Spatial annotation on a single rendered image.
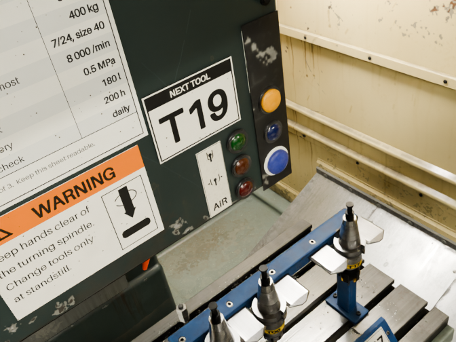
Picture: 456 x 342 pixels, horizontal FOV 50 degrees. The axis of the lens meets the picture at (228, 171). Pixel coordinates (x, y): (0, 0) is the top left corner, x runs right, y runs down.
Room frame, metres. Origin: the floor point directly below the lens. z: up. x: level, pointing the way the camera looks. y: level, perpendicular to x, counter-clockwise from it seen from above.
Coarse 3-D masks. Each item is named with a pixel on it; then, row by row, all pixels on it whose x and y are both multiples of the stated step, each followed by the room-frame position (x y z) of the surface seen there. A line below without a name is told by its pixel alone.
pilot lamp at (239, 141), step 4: (236, 136) 0.42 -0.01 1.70; (240, 136) 0.42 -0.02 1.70; (244, 136) 0.42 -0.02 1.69; (232, 140) 0.41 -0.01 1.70; (236, 140) 0.41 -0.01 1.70; (240, 140) 0.42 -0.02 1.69; (244, 140) 0.42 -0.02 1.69; (232, 144) 0.41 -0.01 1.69; (236, 144) 0.41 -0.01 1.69; (240, 144) 0.42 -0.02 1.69; (244, 144) 0.42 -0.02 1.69; (232, 148) 0.41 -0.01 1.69; (236, 148) 0.41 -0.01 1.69; (240, 148) 0.42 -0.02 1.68
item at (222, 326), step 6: (210, 318) 0.51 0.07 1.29; (222, 318) 0.50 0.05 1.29; (210, 324) 0.50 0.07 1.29; (216, 324) 0.49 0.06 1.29; (222, 324) 0.49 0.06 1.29; (210, 330) 0.50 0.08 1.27; (216, 330) 0.49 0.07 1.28; (222, 330) 0.49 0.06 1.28; (228, 330) 0.50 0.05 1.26; (210, 336) 0.50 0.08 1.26; (216, 336) 0.49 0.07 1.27; (222, 336) 0.49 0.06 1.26; (228, 336) 0.49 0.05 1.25
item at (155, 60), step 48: (144, 0) 0.39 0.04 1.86; (192, 0) 0.41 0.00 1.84; (240, 0) 0.44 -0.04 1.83; (144, 48) 0.38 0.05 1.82; (192, 48) 0.41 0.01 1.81; (240, 48) 0.43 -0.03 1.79; (144, 96) 0.38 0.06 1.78; (240, 96) 0.43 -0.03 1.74; (144, 144) 0.37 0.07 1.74; (192, 192) 0.39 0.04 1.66; (96, 288) 0.32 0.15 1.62; (0, 336) 0.28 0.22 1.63
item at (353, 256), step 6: (360, 234) 0.69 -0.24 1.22; (336, 240) 0.69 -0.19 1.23; (336, 246) 0.67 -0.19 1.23; (360, 246) 0.66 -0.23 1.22; (342, 252) 0.65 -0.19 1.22; (348, 252) 0.65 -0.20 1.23; (354, 252) 0.65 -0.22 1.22; (360, 252) 0.66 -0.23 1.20; (348, 258) 0.65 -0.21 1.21; (354, 258) 0.65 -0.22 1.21
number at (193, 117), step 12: (216, 84) 0.41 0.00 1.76; (228, 84) 0.42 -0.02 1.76; (192, 96) 0.40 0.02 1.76; (204, 96) 0.41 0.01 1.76; (216, 96) 0.41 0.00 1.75; (228, 96) 0.42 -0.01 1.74; (192, 108) 0.40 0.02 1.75; (204, 108) 0.40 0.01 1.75; (216, 108) 0.41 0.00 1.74; (228, 108) 0.42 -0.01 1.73; (192, 120) 0.40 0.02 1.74; (204, 120) 0.40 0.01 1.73; (216, 120) 0.41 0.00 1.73; (192, 132) 0.40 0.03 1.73; (204, 132) 0.40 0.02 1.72
